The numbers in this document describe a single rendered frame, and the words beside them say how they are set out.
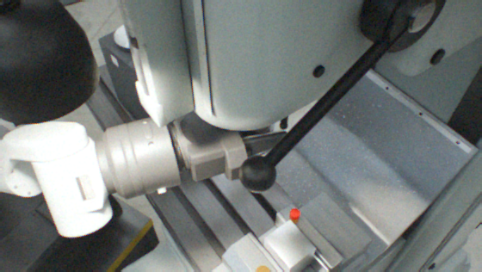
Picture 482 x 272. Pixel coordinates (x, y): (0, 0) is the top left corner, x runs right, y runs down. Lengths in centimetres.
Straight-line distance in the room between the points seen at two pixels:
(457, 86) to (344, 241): 32
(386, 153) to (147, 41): 64
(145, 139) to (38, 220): 87
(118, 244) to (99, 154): 94
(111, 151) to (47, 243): 82
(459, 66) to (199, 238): 54
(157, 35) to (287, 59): 10
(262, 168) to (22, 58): 18
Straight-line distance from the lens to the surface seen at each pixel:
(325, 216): 75
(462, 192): 93
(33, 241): 128
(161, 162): 47
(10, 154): 53
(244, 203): 83
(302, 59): 32
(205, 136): 48
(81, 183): 48
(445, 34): 44
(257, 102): 33
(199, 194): 84
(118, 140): 47
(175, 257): 91
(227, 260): 68
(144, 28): 32
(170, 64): 35
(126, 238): 141
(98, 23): 296
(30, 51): 25
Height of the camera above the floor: 164
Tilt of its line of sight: 51 degrees down
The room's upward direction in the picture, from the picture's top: straight up
